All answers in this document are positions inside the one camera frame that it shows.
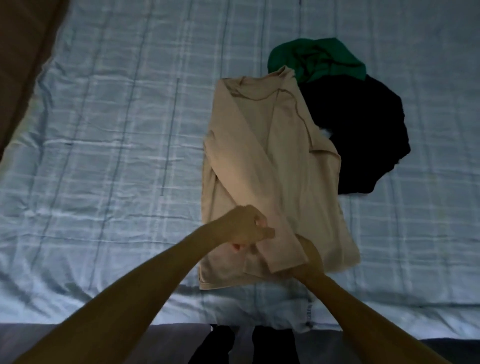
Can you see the person's left hand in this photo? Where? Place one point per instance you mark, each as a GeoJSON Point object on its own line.
{"type": "Point", "coordinates": [240, 227]}

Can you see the person's right hand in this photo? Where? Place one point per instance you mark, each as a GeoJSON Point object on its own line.
{"type": "Point", "coordinates": [309, 258]}

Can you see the person's left thumb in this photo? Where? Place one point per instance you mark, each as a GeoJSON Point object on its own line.
{"type": "Point", "coordinates": [264, 234]}

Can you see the beige long-sleeve shirt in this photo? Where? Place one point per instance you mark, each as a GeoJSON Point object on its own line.
{"type": "Point", "coordinates": [270, 176]}

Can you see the person's left forearm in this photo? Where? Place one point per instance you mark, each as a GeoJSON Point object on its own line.
{"type": "Point", "coordinates": [120, 300]}

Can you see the person's right forearm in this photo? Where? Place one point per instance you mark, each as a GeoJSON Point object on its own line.
{"type": "Point", "coordinates": [360, 318]}

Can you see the person's dark trousers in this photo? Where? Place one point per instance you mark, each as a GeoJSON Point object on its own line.
{"type": "Point", "coordinates": [247, 345]}

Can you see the black garment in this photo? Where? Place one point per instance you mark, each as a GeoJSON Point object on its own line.
{"type": "Point", "coordinates": [360, 135]}

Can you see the light blue plaid bedsheet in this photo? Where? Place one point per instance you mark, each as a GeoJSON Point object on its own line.
{"type": "Point", "coordinates": [112, 150]}

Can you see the green garment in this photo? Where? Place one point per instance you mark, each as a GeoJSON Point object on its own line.
{"type": "Point", "coordinates": [318, 60]}

